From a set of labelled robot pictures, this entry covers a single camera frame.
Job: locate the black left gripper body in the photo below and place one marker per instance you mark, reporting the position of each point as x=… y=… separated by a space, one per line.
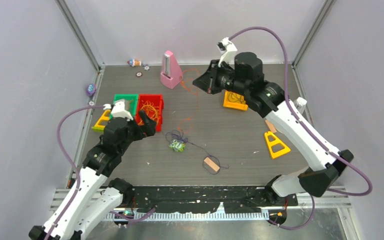
x=135 y=132

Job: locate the purple round toy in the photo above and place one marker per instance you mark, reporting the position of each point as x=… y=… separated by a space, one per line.
x=91 y=90

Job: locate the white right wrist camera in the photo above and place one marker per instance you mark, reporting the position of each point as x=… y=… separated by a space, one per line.
x=228 y=51

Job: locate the green owl toy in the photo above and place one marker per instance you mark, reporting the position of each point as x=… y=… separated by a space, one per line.
x=177 y=145

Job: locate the yellow triangle stand right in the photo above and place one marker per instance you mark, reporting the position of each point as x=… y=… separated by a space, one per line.
x=276 y=147

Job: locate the white metronome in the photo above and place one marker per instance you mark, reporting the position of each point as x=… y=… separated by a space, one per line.
x=300 y=104

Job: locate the green plastic bin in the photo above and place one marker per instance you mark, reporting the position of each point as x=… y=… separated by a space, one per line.
x=132 y=98

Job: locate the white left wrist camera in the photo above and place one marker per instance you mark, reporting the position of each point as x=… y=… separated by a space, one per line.
x=119 y=109

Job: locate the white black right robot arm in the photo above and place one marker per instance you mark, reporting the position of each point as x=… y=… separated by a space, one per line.
x=267 y=99

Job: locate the yellow triangle stand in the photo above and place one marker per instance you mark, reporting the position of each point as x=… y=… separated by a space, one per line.
x=101 y=123
x=276 y=147

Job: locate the wooden block near metronome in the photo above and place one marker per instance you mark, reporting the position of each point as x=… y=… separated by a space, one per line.
x=270 y=126

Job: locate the pink metronome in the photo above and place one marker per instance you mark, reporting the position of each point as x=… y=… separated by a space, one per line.
x=171 y=73

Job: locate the wooden block near front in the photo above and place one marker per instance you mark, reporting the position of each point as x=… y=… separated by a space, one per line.
x=210 y=163

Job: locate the orange plastic bin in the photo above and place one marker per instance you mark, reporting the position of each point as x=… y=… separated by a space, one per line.
x=234 y=101

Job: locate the small clown figurine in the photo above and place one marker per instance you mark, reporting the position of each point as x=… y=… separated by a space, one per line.
x=134 y=62

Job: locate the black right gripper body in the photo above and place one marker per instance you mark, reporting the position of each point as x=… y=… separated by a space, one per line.
x=225 y=79

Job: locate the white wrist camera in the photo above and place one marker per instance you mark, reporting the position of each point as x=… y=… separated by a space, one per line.
x=119 y=109
x=228 y=51

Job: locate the yellow triangle stand left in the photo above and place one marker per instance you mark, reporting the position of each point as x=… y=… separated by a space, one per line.
x=101 y=123

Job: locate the red plastic bin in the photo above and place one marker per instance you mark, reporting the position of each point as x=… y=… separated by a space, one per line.
x=153 y=105

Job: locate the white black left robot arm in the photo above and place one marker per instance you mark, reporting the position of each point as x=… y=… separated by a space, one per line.
x=77 y=216

